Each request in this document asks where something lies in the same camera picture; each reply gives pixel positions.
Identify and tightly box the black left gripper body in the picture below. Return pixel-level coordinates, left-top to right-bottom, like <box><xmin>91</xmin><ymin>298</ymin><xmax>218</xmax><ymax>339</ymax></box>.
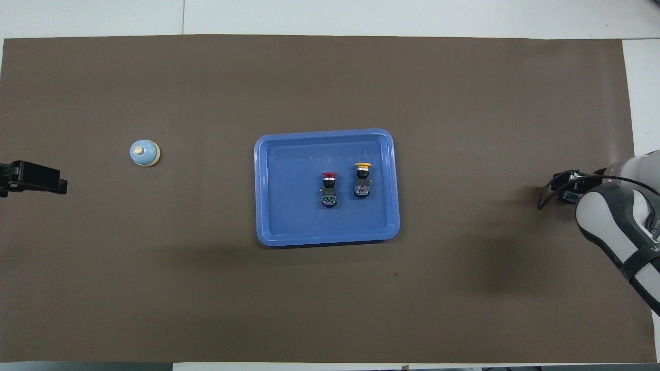
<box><xmin>0</xmin><ymin>163</ymin><xmax>15</xmax><ymax>198</ymax></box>

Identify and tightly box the blue plastic tray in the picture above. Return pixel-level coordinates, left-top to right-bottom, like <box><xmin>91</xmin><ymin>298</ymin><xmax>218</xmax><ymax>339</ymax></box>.
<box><xmin>253</xmin><ymin>128</ymin><xmax>401</xmax><ymax>248</ymax></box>

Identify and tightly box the light blue desk bell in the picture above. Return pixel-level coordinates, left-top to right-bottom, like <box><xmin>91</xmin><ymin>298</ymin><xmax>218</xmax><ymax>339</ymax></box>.
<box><xmin>129</xmin><ymin>139</ymin><xmax>161</xmax><ymax>168</ymax></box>

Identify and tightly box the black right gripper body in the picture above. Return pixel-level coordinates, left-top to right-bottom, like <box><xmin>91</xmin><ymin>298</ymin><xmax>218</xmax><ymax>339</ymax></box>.
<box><xmin>577</xmin><ymin>169</ymin><xmax>609</xmax><ymax>194</ymax></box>

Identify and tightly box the yellow push button switch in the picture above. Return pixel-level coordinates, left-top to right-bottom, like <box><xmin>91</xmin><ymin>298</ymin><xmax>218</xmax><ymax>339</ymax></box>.
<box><xmin>353</xmin><ymin>162</ymin><xmax>373</xmax><ymax>198</ymax></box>

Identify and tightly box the brown table mat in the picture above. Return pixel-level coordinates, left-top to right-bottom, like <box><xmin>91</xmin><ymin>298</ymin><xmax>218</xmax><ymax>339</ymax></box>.
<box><xmin>0</xmin><ymin>34</ymin><xmax>658</xmax><ymax>364</ymax></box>

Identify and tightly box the red push button switch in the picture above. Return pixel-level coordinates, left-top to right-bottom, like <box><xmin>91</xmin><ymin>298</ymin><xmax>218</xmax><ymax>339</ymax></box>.
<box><xmin>320</xmin><ymin>172</ymin><xmax>339</xmax><ymax>208</ymax></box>

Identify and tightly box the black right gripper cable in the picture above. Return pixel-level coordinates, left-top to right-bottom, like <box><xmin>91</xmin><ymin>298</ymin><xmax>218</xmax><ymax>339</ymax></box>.
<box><xmin>537</xmin><ymin>170</ymin><xmax>660</xmax><ymax>210</ymax></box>

